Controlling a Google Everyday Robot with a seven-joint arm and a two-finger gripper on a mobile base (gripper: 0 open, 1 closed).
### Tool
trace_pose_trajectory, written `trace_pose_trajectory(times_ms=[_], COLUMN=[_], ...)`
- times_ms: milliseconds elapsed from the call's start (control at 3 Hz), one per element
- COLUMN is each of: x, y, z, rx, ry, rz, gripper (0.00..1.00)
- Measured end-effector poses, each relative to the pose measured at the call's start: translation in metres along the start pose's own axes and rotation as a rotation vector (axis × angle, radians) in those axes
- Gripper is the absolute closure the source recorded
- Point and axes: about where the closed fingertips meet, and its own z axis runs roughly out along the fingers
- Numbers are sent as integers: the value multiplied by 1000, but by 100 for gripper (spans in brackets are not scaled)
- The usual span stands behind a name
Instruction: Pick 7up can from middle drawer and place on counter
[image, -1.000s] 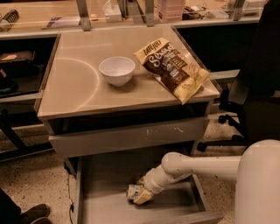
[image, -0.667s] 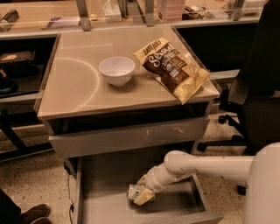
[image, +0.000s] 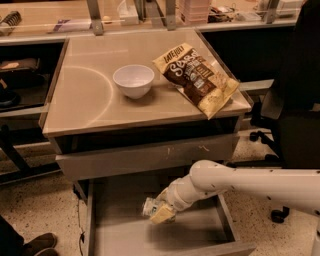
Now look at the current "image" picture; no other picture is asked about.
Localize brown shoe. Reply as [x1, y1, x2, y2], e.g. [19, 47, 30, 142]
[21, 233, 59, 256]

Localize green 7up soda can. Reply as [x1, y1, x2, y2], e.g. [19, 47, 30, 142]
[142, 197, 164, 217]

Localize long background desk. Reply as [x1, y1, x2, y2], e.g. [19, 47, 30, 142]
[0, 0, 302, 46]

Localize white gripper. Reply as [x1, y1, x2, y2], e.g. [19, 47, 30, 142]
[150, 182, 192, 224]

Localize black coiled spring item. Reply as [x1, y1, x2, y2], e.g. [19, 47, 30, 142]
[0, 11, 22, 36]

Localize brown yellow chip bag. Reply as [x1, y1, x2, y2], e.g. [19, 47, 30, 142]
[153, 43, 239, 119]

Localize black cable on floor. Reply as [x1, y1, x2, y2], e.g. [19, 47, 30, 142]
[75, 199, 86, 256]

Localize closed grey top drawer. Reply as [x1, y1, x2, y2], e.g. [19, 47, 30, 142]
[56, 133, 239, 181]

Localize purple white paper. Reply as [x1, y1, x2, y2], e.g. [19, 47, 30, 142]
[53, 19, 92, 33]

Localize white box on desk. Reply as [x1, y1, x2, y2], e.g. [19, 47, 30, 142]
[117, 0, 139, 26]

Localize white ceramic bowl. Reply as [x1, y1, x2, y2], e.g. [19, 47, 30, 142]
[113, 64, 154, 99]

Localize black office chair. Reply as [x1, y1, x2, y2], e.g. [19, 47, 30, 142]
[229, 0, 320, 224]

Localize open grey middle drawer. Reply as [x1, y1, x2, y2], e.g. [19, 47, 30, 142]
[85, 167, 255, 256]

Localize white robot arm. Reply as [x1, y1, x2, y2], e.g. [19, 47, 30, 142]
[143, 160, 320, 224]

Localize pink stacked trays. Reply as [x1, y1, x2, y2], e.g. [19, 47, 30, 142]
[178, 0, 211, 25]

